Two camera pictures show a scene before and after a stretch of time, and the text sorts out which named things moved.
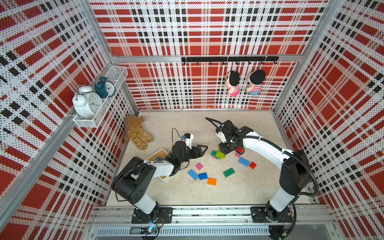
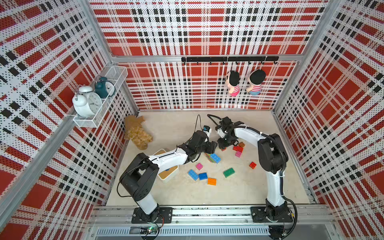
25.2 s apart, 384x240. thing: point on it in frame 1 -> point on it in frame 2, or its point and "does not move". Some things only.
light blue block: (244, 161) -> (216, 158)
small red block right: (252, 165) does not move
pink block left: (199, 166) does not move
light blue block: (193, 174) does not move
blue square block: (203, 176) does not move
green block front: (229, 172) does not move
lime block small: (220, 154) -> (210, 158)
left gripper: (200, 154) -> (211, 147)
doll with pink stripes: (232, 80) does not move
